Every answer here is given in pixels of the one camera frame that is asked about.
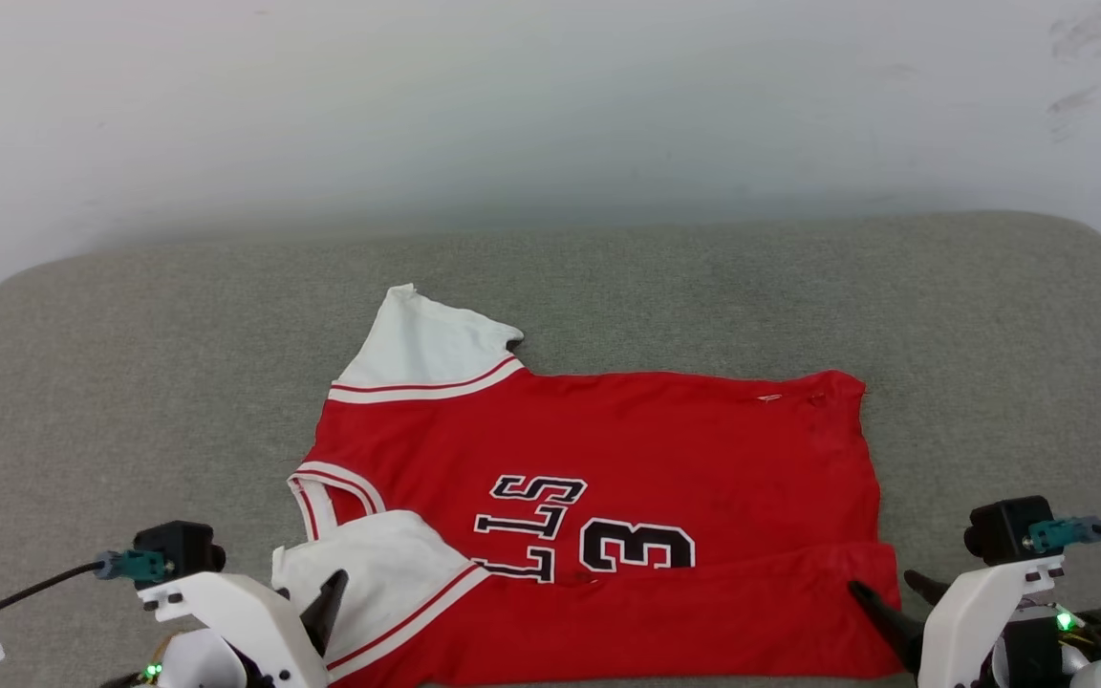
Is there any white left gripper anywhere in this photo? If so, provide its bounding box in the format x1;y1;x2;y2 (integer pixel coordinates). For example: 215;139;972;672
138;570;349;688

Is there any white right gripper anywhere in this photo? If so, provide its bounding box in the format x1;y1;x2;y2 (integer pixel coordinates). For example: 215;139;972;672
847;554;1068;688

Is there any red and white sports jersey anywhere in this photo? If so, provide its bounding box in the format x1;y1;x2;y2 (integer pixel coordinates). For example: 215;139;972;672
271;283;903;688

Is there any black cable with green plug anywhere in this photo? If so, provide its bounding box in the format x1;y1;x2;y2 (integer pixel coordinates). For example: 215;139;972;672
0;549;169;639
1026;516;1101;555

